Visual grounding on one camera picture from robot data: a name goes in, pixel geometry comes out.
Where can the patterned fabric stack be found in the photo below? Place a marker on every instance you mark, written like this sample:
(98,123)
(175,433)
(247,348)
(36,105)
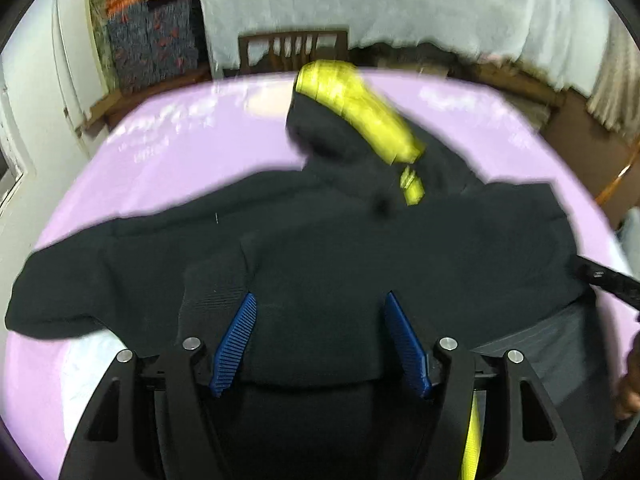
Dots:
(150,35)

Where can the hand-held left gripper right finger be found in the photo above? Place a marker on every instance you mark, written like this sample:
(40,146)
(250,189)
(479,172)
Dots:
(407,345)

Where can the dark wooden slat chair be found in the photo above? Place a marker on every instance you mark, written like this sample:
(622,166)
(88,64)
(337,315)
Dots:
(243,55)

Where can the black hoodie with yellow lining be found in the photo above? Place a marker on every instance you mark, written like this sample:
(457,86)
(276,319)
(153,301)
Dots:
(325,260)

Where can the purple printed blanket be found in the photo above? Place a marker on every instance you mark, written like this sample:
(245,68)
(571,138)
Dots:
(175,150)

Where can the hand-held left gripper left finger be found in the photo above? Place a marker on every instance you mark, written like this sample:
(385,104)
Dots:
(235,340)

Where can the white hanging cloth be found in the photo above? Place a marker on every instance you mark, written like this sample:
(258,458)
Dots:
(400,0)

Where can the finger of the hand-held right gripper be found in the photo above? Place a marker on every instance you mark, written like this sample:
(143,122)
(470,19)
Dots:
(607,282)

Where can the person's right hand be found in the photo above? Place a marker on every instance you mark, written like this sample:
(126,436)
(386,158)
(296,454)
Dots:
(631,395)

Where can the white cabinet door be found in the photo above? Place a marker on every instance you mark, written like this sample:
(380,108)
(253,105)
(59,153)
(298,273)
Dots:
(75,60)

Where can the patterned beige curtain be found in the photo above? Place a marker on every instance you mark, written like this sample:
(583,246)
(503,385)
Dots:
(617,80)

